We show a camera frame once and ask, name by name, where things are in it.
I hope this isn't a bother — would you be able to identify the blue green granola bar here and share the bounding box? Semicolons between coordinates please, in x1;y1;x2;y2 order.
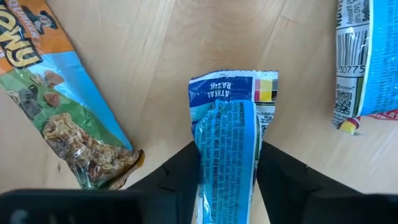
331;0;398;136

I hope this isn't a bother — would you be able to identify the blue oatmeal raisin granola bar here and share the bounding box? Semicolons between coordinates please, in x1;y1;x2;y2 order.
187;69;279;224

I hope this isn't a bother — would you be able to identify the orange chewy granola bar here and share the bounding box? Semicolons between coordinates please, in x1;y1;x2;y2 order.
0;0;146;190

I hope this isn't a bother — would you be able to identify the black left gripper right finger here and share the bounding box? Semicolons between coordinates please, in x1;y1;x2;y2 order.
256;141;366;224

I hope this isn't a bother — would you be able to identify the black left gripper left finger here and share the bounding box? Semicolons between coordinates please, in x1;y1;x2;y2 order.
126;141;202;224

